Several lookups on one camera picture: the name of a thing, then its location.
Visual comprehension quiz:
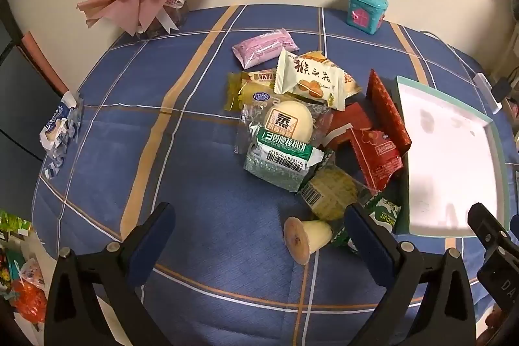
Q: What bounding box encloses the blue plaid tablecloth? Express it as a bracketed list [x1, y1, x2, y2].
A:
[32, 5, 489, 345]

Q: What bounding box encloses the pink snack packet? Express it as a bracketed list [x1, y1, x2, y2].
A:
[231, 28, 299, 69]

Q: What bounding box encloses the red nice snack packet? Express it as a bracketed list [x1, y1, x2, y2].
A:
[348, 128, 404, 191]

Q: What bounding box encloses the green white cracker packet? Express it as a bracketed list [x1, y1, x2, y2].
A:
[244, 126, 325, 193]

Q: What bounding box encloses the green mung bean biscuit packet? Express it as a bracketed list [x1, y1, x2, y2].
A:
[330, 194, 401, 254]

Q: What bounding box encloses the orange yellow cake packet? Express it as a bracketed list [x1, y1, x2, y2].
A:
[302, 51, 362, 98]

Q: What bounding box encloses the clear steamed cake packet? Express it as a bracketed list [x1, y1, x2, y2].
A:
[234, 98, 332, 155]

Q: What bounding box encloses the jelly cup pudding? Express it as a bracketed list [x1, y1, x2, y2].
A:
[283, 217, 332, 265]

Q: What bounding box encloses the blue white crumpled wrapper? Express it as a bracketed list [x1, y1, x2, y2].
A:
[40, 91, 84, 179]

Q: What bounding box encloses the white power strip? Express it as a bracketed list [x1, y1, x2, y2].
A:
[472, 73, 502, 114]

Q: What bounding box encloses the white tray with teal rim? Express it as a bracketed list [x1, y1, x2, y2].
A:
[393, 76, 509, 238]

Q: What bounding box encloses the round green pastry packet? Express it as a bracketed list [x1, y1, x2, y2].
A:
[300, 164, 368, 221]

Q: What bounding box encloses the teal toy house box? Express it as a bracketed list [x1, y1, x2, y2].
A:
[346, 0, 389, 35]

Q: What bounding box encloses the yellow soft bread packet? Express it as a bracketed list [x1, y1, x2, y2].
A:
[224, 68, 276, 112]

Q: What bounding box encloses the dark red white-striped packet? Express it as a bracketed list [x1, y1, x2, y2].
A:
[322, 102, 373, 151]

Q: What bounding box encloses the black power adapter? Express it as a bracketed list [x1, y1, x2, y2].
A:
[491, 77, 512, 103]

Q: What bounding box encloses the white monkey mushroom biscuit packet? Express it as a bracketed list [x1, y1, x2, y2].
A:
[273, 49, 346, 112]

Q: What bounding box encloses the long red patterned packet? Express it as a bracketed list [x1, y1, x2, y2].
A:
[366, 69, 412, 155]

